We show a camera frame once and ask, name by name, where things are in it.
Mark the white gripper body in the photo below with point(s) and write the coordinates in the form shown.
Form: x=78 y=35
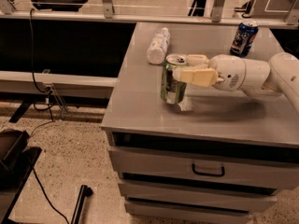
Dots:
x=228 y=71

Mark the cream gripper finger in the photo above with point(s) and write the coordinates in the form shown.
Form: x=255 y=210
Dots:
x=197 y=60
x=196 y=76

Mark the crushed green soda can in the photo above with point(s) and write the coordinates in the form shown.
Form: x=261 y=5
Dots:
x=172 y=91

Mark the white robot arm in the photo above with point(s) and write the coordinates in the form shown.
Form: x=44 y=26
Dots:
x=257 y=79

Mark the blue soda can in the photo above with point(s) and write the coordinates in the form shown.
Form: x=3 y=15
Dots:
x=244 y=37

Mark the white plastic bottle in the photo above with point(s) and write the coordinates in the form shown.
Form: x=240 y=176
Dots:
x=158 y=46

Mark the grey drawer cabinet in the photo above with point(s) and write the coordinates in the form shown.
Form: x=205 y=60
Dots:
x=153 y=146

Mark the grey metal railing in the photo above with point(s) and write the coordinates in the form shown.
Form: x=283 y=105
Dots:
x=268 y=13

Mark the black stand leg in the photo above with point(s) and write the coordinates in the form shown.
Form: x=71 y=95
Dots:
x=84 y=192

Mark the black chair base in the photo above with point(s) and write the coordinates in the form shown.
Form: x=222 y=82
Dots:
x=16 y=164

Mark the black drawer handle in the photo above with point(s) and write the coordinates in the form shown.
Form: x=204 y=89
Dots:
x=218 y=172

